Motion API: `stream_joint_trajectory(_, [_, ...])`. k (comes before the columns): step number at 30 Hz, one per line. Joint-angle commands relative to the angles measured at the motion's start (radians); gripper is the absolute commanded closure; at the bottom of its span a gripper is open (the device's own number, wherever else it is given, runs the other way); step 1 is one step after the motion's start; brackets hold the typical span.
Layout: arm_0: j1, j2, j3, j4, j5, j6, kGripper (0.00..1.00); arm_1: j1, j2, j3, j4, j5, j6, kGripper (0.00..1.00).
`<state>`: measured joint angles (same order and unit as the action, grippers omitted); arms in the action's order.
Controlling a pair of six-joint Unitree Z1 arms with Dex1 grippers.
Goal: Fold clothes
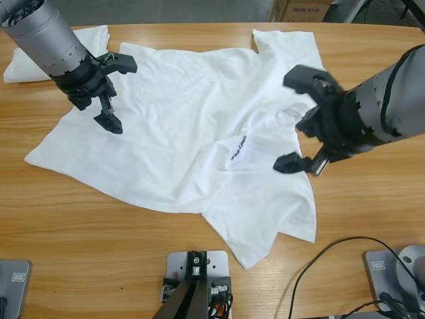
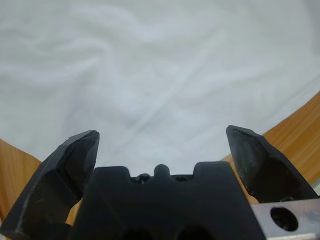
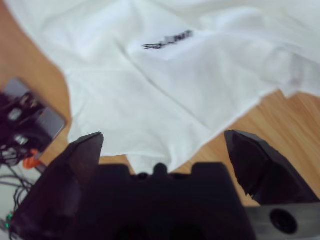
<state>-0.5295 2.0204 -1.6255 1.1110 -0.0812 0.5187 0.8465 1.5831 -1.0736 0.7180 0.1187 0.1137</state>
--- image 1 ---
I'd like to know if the cardboard box with blue print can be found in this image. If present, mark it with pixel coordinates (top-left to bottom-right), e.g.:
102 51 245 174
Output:
269 0 333 23

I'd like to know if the white mounting plate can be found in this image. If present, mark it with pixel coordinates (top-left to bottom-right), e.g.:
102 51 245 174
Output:
165 251 230 293

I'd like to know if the white metal frame bar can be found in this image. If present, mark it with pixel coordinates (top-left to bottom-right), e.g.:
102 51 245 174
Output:
343 0 369 24

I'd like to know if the black tripod leg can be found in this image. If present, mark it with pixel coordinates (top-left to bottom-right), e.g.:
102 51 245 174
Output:
400 0 425 33

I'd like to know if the long black cable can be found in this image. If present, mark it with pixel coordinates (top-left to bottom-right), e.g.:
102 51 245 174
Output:
287 235 425 319

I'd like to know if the black base power cable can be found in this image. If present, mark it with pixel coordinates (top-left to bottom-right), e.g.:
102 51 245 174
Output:
338 291 425 319

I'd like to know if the folded plain white t-shirt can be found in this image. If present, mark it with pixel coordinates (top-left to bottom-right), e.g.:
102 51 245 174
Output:
3 25 111 84

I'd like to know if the black and orange cable bundle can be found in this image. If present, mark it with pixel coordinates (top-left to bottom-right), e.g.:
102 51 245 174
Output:
207 292 235 319

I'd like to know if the white t-shirt with black logo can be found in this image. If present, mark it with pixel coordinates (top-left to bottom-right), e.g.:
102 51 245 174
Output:
25 29 325 270

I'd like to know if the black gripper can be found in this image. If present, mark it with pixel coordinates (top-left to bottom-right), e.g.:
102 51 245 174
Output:
48 53 124 135
273 90 377 177

